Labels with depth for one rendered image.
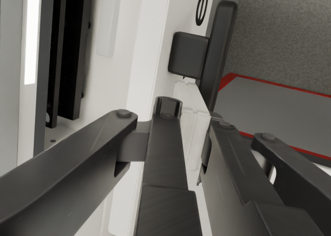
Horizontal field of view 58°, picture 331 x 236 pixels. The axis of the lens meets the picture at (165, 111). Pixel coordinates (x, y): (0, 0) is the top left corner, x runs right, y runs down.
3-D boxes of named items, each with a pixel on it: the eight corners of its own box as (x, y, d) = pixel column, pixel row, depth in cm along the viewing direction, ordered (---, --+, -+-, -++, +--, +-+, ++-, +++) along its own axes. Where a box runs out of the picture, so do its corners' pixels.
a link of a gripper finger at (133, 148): (172, 171, 13) (101, 160, 12) (170, 129, 17) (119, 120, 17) (178, 139, 12) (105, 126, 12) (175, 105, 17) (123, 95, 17)
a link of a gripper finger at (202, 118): (195, 112, 14) (212, 115, 14) (186, 81, 20) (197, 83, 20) (182, 170, 14) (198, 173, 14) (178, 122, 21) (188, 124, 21)
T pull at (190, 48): (240, 3, 19) (237, 1, 17) (213, 115, 21) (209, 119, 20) (185, -6, 20) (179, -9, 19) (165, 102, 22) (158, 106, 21)
